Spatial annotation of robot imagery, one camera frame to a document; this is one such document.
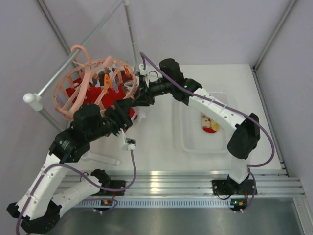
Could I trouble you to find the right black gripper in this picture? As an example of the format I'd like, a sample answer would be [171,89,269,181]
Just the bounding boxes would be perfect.
[132,78,173,108]

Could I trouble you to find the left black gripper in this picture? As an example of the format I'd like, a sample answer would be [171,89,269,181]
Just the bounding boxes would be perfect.
[88,97,134,141]

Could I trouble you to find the pink round clip hanger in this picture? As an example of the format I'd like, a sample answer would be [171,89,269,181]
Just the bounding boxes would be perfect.
[53,45,137,120]

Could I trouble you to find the yellow sock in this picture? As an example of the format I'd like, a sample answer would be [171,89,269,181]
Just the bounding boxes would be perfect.
[210,119,221,132]

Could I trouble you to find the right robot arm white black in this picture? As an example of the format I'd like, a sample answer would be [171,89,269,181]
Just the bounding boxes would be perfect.
[133,58,260,196]

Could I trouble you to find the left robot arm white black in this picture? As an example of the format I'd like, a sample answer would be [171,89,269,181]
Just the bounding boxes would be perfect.
[7,98,133,234]

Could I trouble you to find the red sock white cuff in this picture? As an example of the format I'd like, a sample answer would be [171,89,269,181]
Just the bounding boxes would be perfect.
[66,78,125,108]

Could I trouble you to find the orange clothes peg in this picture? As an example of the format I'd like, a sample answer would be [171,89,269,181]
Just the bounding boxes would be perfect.
[103,74,113,94]

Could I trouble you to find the white perforated plastic basket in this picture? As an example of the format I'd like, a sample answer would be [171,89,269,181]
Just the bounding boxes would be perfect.
[172,100,230,154]

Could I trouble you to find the red white patterned sock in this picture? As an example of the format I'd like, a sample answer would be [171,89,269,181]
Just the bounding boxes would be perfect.
[201,114,216,134]

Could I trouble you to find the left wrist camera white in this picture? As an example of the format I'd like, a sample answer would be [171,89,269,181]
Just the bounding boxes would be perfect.
[117,131,136,151]

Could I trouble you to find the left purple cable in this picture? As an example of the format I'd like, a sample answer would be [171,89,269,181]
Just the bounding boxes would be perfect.
[16,150,137,235]

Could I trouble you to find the purple cable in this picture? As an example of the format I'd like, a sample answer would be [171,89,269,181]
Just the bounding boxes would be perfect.
[139,51,275,213]
[16,150,137,235]

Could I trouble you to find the aluminium mounting rail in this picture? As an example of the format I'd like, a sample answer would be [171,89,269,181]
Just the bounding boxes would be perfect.
[75,169,305,209]

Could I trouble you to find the metal drying rack frame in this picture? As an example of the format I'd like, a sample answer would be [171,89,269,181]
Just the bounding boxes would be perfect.
[23,0,147,167]

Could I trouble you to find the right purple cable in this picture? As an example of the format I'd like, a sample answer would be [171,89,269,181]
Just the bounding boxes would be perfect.
[139,51,275,213]

